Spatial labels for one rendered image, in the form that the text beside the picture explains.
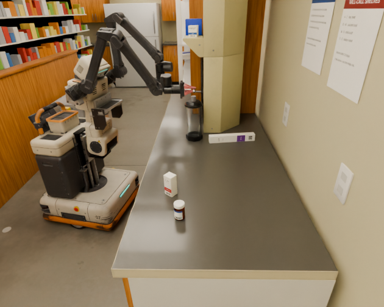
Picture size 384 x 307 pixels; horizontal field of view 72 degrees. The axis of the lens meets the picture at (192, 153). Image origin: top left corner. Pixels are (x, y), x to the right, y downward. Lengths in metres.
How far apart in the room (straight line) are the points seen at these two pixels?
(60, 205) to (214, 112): 1.50
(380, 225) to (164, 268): 0.61
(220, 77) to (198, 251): 1.04
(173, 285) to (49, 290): 1.39
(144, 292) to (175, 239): 0.19
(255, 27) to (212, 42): 0.48
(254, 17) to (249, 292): 1.61
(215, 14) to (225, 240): 1.15
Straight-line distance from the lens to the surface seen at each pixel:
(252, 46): 2.01
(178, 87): 1.74
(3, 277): 2.48
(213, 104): 1.67
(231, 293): 0.99
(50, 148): 2.23
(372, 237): 0.87
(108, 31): 1.67
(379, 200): 0.83
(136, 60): 1.69
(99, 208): 2.29
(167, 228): 1.02
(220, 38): 1.60
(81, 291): 2.14
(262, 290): 0.99
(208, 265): 0.91
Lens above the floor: 1.65
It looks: 28 degrees down
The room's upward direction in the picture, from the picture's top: 1 degrees counter-clockwise
